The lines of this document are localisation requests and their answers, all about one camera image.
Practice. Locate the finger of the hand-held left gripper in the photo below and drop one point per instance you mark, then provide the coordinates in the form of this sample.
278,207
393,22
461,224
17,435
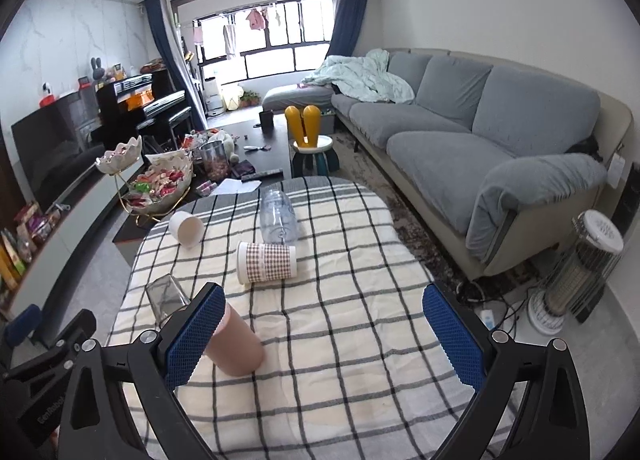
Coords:
22,321
80,327

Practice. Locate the white air purifier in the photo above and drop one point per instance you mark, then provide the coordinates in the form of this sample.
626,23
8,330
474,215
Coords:
213,95

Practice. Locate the bunny ear child stool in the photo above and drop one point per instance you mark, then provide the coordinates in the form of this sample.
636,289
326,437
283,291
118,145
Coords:
312,149

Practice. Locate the grey sofa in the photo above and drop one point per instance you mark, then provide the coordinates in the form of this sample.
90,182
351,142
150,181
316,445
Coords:
525,104

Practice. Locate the light green blanket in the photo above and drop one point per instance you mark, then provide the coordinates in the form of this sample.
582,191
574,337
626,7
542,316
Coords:
360,79

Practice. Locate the black remote control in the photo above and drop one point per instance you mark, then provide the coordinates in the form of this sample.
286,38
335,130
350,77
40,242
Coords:
262,174

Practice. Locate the grey hanging garment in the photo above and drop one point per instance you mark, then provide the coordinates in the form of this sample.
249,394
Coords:
230,42

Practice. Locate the grey television cabinet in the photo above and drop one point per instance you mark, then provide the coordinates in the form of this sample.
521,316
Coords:
75,240

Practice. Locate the pink brown cup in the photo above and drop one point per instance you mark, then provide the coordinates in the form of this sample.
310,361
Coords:
237,347

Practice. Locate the black coffee table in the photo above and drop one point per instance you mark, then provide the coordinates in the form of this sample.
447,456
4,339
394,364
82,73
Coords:
270,157

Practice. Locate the black piano bench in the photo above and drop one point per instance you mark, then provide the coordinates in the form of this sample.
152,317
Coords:
170,120

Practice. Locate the white paper sheet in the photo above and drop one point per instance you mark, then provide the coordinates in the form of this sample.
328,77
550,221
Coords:
232,187

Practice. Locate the grey bunny figure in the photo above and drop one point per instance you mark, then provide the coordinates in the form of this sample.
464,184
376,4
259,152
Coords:
97,70

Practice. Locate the blue curtain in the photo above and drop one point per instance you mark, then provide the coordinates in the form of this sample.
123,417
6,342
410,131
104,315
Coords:
167,49
350,9

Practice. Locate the potted plant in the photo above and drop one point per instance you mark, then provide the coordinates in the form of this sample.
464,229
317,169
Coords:
250,98

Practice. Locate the clear plastic bottle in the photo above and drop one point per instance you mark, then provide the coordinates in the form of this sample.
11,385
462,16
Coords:
277,217

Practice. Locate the round electric heater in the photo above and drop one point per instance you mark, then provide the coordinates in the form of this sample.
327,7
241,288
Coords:
575,280

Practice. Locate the white paper cup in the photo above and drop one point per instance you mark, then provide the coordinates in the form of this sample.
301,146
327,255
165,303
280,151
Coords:
185,230

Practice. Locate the black mug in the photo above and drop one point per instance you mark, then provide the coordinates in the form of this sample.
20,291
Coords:
266,120

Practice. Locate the flat screen television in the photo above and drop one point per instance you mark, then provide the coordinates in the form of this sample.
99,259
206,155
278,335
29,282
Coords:
50,149

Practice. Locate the pink hanging garment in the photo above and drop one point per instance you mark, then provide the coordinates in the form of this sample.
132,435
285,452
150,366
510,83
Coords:
256,19

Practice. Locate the brown checked cup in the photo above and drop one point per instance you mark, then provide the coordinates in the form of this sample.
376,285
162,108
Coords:
270,262

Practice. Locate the two-tier snack bowl stand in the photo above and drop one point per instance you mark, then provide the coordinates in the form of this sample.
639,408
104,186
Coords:
160,179

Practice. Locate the white power strip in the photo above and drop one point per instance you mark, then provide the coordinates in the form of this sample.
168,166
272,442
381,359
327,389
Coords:
488,319

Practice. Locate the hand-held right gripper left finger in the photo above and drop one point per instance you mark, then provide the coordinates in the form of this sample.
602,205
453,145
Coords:
195,335

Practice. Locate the black upright piano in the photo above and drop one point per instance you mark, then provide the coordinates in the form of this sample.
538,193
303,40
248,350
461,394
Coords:
120,99

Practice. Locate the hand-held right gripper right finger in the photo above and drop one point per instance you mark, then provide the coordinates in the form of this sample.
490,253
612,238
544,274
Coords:
452,335

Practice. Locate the clear drinking glass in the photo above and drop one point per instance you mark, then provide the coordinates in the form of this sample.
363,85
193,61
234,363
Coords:
165,297

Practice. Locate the clear jar of nuts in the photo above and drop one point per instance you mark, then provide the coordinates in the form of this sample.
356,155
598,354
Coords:
216,162

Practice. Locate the row of snack packets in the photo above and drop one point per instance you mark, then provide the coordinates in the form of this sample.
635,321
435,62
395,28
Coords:
25,240

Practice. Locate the black checked white tablecloth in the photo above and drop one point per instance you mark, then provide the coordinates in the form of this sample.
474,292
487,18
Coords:
350,290

